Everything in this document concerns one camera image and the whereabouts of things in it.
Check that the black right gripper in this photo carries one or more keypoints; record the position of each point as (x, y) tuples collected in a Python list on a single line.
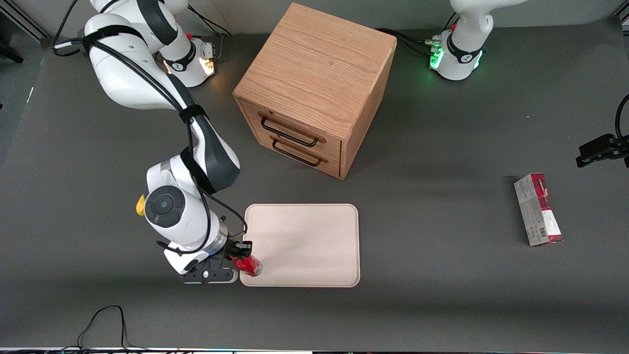
[(237, 249)]

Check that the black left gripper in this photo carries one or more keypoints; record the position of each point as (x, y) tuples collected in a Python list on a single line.
[(600, 149)]

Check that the red coke bottle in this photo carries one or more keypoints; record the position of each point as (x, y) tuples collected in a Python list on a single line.
[(249, 265)]

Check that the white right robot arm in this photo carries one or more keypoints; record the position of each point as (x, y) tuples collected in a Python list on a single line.
[(128, 73)]

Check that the beige rectangular tray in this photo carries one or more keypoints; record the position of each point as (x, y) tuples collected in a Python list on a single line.
[(304, 246)]

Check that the red and grey carton box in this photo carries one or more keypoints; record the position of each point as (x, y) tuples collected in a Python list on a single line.
[(538, 211)]

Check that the yellow lemon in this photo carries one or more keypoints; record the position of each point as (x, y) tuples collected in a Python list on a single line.
[(141, 206)]

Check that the wooden drawer front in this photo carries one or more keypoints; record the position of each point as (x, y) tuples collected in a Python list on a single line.
[(334, 147), (331, 167)]

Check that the wooden drawer cabinet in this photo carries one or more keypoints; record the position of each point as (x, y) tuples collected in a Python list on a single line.
[(319, 64)]

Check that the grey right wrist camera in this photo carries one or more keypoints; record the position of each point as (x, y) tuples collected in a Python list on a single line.
[(216, 276)]

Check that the black frame rail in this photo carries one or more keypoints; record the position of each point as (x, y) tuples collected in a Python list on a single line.
[(29, 18), (626, 42)]

